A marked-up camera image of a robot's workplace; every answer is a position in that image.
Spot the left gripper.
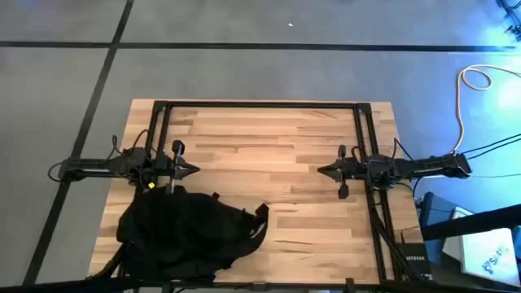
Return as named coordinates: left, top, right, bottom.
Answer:
left=153, top=139, right=201, bottom=195

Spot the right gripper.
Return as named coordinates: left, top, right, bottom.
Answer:
left=317, top=144, right=370, bottom=200

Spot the black backpack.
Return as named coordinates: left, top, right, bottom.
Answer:
left=116, top=185, right=269, bottom=282

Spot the black netgear box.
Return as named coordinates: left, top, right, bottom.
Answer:
left=396, top=242, right=432, bottom=278

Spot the black slanted beam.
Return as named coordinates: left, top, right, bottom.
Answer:
left=421, top=203, right=521, bottom=241

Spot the white box blue print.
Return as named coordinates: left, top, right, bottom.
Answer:
left=441, top=206, right=521, bottom=286

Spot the black equipment stand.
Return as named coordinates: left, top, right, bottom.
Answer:
left=496, top=0, right=521, bottom=42

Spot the black metal table frame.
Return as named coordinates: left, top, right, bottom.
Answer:
left=87, top=100, right=432, bottom=293

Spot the cream floor cable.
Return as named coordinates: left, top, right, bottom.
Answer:
left=453, top=63, right=521, bottom=155

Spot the black floor cable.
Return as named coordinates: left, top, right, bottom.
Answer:
left=462, top=133, right=521, bottom=155
left=466, top=138, right=521, bottom=161

